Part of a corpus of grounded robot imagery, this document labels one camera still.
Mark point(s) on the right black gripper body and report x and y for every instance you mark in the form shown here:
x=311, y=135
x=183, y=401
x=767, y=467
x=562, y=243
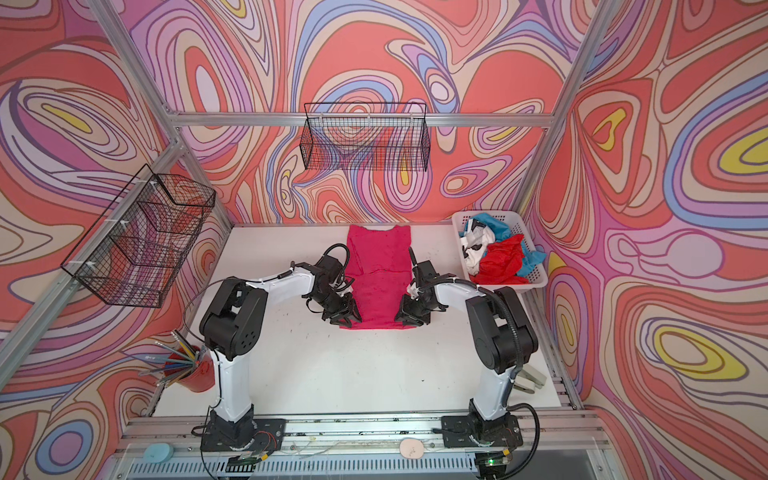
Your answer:
x=419, y=310

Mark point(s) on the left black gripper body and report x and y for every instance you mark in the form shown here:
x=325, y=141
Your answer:
x=338, y=308

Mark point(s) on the magenta pink t shirt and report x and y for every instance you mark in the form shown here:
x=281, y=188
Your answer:
x=381, y=269

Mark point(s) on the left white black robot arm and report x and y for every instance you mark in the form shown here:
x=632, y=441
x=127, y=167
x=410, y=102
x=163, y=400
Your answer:
x=231, y=327

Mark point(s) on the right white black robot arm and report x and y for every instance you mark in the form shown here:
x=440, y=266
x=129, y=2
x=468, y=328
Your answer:
x=503, y=339

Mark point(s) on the white black t shirt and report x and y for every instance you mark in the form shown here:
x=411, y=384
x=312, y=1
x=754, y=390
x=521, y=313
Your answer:
x=474, y=243

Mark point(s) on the red t shirt in basket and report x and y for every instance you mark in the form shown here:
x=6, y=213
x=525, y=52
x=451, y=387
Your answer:
x=501, y=264

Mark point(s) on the teal t shirt in basket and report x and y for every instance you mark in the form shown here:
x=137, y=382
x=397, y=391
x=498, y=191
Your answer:
x=506, y=224

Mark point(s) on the grey stapler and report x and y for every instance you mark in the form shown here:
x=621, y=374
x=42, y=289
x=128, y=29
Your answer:
x=529, y=380

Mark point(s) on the pink round disc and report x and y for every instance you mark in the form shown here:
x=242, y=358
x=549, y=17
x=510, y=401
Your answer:
x=412, y=449

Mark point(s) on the red pencil cup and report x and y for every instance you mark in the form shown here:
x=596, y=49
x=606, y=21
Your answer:
x=179, y=363

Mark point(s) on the light blue round disc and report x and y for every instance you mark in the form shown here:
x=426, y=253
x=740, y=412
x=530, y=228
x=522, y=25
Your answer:
x=158, y=453

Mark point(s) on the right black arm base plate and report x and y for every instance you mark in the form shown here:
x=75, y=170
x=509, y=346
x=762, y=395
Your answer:
x=472, y=431

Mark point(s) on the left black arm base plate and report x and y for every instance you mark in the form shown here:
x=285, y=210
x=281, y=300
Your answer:
x=260, y=434

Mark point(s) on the black wire basket back wall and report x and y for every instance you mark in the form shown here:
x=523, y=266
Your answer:
x=360, y=136

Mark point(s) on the black wire basket wall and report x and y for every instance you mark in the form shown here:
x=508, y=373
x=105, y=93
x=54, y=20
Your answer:
x=134, y=251
x=360, y=136

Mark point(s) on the black wire basket left wall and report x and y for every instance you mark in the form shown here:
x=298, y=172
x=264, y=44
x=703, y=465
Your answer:
x=134, y=251

